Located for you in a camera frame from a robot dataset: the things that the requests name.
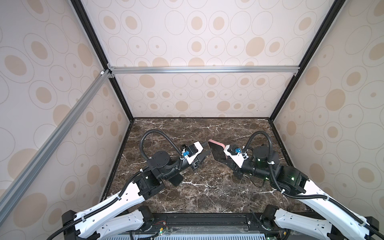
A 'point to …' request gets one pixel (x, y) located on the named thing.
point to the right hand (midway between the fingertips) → (224, 158)
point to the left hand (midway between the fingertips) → (211, 147)
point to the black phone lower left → (176, 179)
